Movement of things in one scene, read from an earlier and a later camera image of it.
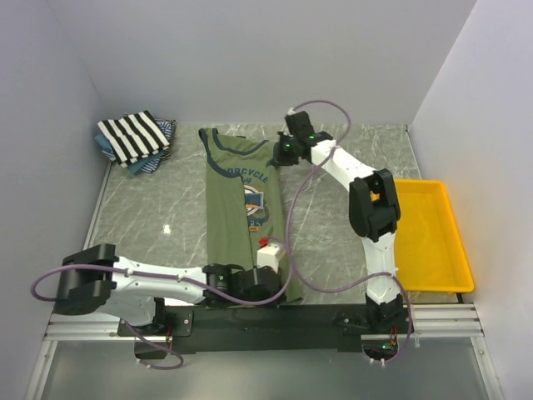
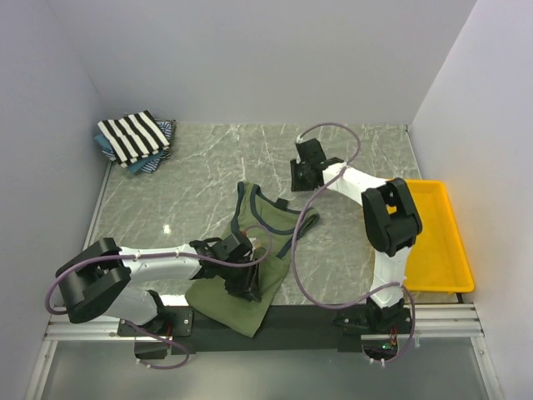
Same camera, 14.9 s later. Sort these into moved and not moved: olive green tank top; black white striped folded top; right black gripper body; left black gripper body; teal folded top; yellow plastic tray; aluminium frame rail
Moved: right black gripper body; olive green tank top; left black gripper body
Not moved: black white striped folded top; yellow plastic tray; aluminium frame rail; teal folded top
